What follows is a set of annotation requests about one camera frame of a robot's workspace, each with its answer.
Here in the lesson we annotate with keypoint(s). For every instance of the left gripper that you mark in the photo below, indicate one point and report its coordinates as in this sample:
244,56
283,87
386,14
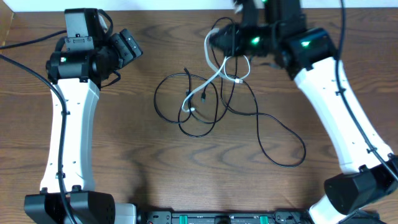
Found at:
130,47

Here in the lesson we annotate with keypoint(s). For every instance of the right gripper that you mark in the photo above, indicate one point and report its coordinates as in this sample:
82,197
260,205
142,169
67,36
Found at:
232,35

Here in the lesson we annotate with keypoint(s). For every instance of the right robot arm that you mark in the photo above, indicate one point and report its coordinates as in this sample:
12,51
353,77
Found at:
309,56

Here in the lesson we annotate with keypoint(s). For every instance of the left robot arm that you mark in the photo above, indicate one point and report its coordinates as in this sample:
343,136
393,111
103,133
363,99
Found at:
78,69

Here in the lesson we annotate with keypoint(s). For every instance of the wooden side panel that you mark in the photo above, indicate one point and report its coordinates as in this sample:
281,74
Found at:
6,17

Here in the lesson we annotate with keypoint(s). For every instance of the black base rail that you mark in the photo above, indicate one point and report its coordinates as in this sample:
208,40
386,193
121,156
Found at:
171,217

